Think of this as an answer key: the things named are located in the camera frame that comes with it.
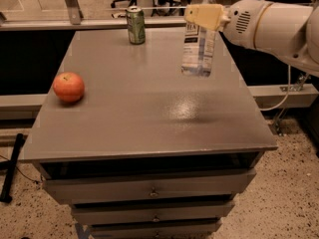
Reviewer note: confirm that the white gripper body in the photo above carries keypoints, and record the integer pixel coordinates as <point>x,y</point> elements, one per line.
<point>241,23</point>

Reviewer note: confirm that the bottom grey drawer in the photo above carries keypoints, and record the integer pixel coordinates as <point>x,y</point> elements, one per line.
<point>155,230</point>

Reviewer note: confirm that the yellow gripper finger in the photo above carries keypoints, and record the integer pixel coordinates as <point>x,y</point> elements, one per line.
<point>209,16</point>

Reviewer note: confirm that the red apple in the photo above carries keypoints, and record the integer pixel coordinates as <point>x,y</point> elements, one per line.
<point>69,87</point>

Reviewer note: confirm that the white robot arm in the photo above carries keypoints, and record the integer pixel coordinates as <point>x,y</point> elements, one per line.
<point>289,32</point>

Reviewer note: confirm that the grey metal railing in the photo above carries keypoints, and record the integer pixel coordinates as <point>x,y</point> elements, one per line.
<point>83,20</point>

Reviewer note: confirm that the top grey drawer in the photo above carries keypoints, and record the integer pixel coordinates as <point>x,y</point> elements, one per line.
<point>154,186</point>

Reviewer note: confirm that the black bar on floor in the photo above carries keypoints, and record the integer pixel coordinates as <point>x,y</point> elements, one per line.
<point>9,167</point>

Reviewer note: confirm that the grey drawer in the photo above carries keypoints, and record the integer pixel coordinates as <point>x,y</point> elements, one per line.
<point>155,230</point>
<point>153,213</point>
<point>154,186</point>

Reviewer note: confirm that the green soda can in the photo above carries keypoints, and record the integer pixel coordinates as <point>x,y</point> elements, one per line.
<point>136,25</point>

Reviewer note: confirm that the middle grey drawer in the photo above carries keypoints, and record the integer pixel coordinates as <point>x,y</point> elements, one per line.
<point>153,213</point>

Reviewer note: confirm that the grey drawer cabinet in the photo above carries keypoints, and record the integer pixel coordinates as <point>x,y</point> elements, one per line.
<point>140,116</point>

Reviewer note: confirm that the clear blue-label plastic bottle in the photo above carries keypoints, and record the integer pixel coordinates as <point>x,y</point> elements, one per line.
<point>198,47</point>

